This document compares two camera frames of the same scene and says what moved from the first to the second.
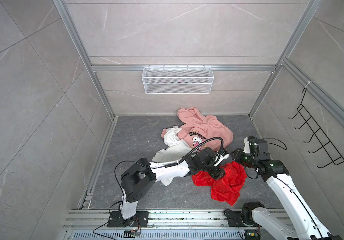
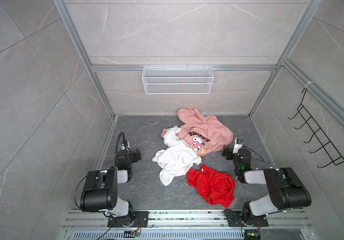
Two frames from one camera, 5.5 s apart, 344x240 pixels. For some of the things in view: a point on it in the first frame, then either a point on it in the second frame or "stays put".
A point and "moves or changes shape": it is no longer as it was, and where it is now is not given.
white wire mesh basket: x=178 y=80 stays put
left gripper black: x=219 y=173 -> x=133 y=155
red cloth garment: x=227 y=188 moves or changes shape
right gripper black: x=236 y=156 -> x=229 y=156
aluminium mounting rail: x=165 y=219 stays put
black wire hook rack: x=331 y=151 stays put
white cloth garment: x=177 y=149 stays put
